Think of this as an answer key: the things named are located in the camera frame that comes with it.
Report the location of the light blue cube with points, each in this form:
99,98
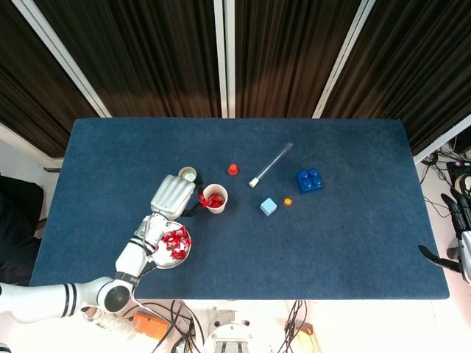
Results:
268,206

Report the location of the tan wooden block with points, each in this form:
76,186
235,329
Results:
309,340

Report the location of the silver metal plate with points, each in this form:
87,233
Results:
169,263

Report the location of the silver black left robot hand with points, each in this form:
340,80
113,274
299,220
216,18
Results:
171,196

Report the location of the blue building block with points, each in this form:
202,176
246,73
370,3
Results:
309,182

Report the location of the orange electronic device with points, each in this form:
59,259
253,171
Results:
152,325

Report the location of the white paper cup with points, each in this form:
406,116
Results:
221,210

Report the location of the white sneaker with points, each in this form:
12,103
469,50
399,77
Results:
110,326

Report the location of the person in black clothes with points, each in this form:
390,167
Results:
14,228

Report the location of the white partition frame post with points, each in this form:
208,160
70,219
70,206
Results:
230,73
441,141
342,59
73,73
220,73

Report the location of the glass test tube white stopper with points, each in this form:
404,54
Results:
254,182

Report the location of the dark brown curtain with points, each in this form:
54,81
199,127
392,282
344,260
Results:
147,55
22,73
287,55
423,55

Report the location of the white robot torso base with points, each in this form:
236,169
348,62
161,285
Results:
228,334

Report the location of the orange round disc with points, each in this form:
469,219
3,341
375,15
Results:
287,202

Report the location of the blue table cloth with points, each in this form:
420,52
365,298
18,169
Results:
257,257

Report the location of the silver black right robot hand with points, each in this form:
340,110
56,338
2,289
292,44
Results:
466,253

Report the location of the small red plastic cap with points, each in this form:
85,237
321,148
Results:
232,170

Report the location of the beige round object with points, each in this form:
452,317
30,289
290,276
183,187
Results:
464,182

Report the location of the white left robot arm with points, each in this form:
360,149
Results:
134,259

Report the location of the black electronic device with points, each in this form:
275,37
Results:
456,169

